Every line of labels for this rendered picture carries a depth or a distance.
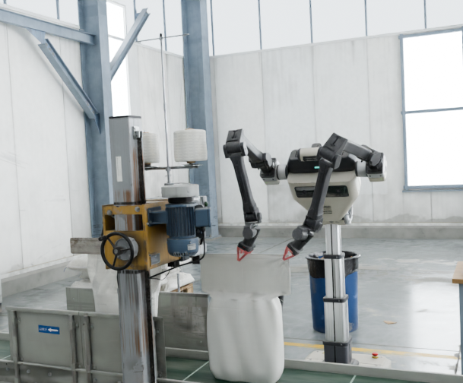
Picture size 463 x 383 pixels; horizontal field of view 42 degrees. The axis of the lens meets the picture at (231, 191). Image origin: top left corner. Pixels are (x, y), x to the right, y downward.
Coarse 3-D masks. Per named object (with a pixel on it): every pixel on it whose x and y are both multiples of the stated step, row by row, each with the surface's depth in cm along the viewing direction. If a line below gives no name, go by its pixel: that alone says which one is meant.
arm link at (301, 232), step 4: (304, 220) 297; (304, 224) 297; (320, 224) 293; (300, 228) 289; (304, 228) 289; (308, 228) 293; (316, 228) 293; (320, 228) 294; (296, 232) 290; (300, 232) 289; (304, 232) 291; (316, 232) 295; (296, 236) 290; (300, 236) 289; (304, 236) 290
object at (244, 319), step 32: (224, 256) 315; (256, 256) 308; (288, 256) 303; (224, 288) 316; (256, 288) 309; (288, 288) 304; (224, 320) 309; (256, 320) 302; (224, 352) 309; (256, 352) 304
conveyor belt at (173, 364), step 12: (0, 348) 389; (168, 360) 349; (180, 360) 348; (192, 360) 347; (204, 360) 346; (168, 372) 328; (180, 372) 327; (192, 372) 327; (204, 372) 326; (288, 372) 319; (300, 372) 318; (312, 372) 318; (324, 372) 317
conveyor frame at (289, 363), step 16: (0, 336) 412; (176, 352) 356; (192, 352) 352; (0, 368) 354; (32, 368) 344; (48, 368) 340; (64, 368) 333; (288, 368) 328; (304, 368) 325; (320, 368) 321; (336, 368) 318; (352, 368) 314; (368, 368) 311; (384, 368) 308
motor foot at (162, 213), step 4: (148, 208) 283; (152, 208) 287; (156, 208) 290; (160, 208) 294; (148, 212) 283; (152, 212) 284; (156, 212) 284; (160, 212) 284; (164, 212) 284; (148, 216) 283; (152, 216) 286; (156, 216) 286; (160, 216) 285; (164, 216) 284; (148, 220) 283; (152, 220) 286; (156, 220) 286; (160, 220) 285; (164, 220) 284; (152, 224) 286; (156, 224) 289
